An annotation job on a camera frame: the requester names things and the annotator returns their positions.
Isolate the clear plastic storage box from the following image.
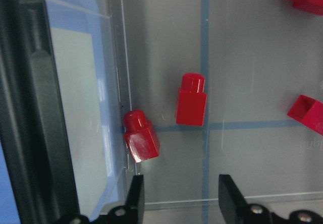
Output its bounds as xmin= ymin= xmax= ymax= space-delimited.
xmin=15 ymin=0 xmax=323 ymax=224

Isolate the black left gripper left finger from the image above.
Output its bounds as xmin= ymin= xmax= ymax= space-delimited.
xmin=125 ymin=175 xmax=145 ymax=223

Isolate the blue plastic tray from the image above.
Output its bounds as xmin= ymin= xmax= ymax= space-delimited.
xmin=1 ymin=0 xmax=124 ymax=223

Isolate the black box latch handle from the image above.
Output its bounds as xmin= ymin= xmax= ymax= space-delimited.
xmin=1 ymin=0 xmax=79 ymax=223

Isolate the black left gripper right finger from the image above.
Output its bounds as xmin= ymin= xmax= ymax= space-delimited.
xmin=218 ymin=174 xmax=252 ymax=223

